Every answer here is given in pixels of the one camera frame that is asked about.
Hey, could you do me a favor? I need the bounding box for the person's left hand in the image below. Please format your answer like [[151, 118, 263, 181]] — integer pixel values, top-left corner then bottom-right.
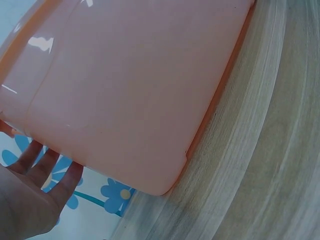
[[0, 119, 85, 240]]

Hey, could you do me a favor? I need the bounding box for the pink plastic box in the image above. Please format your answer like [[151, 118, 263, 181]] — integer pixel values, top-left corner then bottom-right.
[[0, 0, 257, 197]]

